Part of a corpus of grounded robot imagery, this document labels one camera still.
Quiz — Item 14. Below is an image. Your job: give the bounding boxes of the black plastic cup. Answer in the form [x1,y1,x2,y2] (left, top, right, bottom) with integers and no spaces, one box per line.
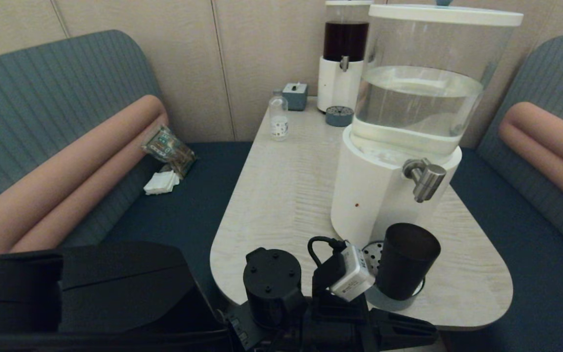
[375,223,441,301]

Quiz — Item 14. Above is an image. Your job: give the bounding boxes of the blue drip tray metal grate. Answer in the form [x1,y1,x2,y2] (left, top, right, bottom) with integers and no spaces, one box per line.
[362,241,426,311]
[325,106,354,128]

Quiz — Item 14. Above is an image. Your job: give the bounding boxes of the clear water dispenser white base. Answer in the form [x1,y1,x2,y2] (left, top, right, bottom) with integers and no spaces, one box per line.
[330,0,524,251]

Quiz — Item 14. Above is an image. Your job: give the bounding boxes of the small clear plastic bottle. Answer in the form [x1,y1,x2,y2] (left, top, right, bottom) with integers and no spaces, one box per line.
[269,90,289,141]

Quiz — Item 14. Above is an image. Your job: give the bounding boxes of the white paper napkins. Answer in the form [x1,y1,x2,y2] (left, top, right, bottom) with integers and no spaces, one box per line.
[144,170,180,196]

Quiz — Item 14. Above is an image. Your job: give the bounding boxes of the small blue box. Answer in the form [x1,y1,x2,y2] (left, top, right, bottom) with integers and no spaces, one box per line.
[282,82,308,111]

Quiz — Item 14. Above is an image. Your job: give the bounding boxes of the dark drink dispenser white base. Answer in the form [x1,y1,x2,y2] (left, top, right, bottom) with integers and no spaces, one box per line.
[317,0,374,113]

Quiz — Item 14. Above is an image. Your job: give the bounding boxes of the clear green snack packet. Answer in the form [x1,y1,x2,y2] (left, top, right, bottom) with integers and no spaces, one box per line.
[141,125,198,179]

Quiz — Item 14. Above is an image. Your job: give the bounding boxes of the teal upholstered bench seat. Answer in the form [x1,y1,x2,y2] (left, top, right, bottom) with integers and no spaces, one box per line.
[0,30,253,352]
[440,35,563,352]

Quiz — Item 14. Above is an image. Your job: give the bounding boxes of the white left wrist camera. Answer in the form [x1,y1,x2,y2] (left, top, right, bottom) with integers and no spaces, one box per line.
[329,243,376,302]

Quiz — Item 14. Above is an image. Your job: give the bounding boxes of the black left wrist camera cable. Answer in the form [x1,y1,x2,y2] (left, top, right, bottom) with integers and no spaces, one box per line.
[307,236,348,267]

